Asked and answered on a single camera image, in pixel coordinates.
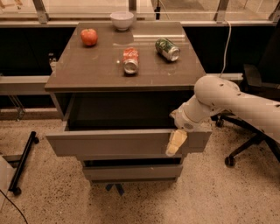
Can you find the grey bottom drawer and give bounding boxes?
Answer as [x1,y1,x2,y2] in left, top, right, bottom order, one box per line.
[83,164,183,181]

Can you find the green soda can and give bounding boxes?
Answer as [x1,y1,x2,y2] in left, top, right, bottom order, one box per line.
[155,38,180,62]

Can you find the black stand leg with wheels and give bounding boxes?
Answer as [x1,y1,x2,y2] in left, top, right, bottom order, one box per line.
[9,131,39,196]

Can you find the red soda can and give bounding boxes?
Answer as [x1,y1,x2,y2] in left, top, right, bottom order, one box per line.
[122,47,139,74]

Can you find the white cable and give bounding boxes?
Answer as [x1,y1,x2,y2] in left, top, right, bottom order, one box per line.
[219,20,233,78]

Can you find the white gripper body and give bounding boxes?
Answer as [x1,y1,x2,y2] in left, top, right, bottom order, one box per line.
[170,103,204,131]

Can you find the white bowl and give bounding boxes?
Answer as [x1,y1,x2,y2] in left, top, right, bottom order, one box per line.
[110,11,134,31]

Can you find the grey top drawer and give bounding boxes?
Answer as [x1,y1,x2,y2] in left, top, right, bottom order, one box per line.
[45,95,213,161]

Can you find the metal window railing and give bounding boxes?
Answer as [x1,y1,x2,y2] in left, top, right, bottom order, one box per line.
[0,0,280,26]

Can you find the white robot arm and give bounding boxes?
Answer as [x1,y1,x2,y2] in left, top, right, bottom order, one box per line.
[165,75,280,157]

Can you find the black floor cable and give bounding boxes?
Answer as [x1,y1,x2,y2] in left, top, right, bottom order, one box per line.
[0,187,30,224]

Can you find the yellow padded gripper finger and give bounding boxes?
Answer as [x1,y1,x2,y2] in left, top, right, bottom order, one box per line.
[165,129,187,157]

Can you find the grey drawer cabinet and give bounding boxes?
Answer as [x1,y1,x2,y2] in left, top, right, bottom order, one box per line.
[45,21,210,183]

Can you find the red apple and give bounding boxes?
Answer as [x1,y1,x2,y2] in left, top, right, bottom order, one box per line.
[80,29,98,46]

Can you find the grey drawer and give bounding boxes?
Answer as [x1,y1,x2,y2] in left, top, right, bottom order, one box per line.
[45,95,213,161]
[83,164,183,181]

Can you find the black office chair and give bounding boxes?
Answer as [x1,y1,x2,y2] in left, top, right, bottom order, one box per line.
[216,24,280,167]

